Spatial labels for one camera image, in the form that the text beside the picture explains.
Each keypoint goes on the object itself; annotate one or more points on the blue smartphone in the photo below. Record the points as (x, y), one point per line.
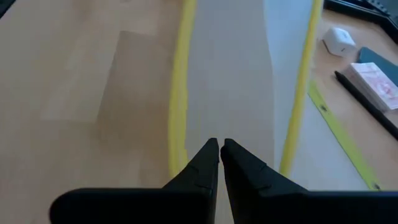
(376, 60)

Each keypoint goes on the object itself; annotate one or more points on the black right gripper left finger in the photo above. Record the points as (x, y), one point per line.
(140, 207)

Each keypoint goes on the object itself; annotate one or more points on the small white card box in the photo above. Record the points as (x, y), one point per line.
(376, 85)

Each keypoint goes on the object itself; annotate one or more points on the black pen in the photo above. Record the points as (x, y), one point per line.
(363, 101)

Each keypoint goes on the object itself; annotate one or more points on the white mesh pouch yellow trim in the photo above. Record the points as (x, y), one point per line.
(230, 77)

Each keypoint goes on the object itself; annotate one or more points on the white charger cube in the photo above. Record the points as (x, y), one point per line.
(339, 42)

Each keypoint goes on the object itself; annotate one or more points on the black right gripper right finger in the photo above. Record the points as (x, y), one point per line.
(280, 207)

